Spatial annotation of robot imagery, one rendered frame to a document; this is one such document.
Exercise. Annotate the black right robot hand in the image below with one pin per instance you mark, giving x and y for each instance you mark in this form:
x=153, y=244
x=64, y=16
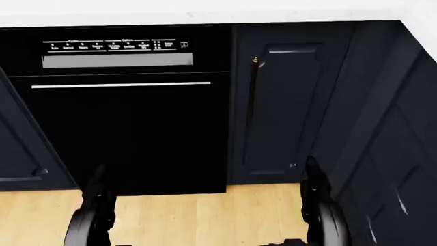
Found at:
x=314, y=189

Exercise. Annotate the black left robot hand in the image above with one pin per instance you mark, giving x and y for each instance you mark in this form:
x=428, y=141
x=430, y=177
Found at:
x=99, y=200

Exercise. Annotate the dark corner cabinet door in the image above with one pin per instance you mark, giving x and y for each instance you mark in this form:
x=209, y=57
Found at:
x=362, y=217
x=392, y=153

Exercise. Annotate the dark round cabinet knob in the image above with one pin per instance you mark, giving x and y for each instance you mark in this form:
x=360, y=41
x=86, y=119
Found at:
x=41, y=171

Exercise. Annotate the black dishwasher with control panel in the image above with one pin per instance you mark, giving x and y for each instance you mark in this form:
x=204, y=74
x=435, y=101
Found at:
x=129, y=128

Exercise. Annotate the dark cabinet door with knob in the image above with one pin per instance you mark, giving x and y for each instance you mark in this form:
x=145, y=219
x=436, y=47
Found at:
x=17, y=143

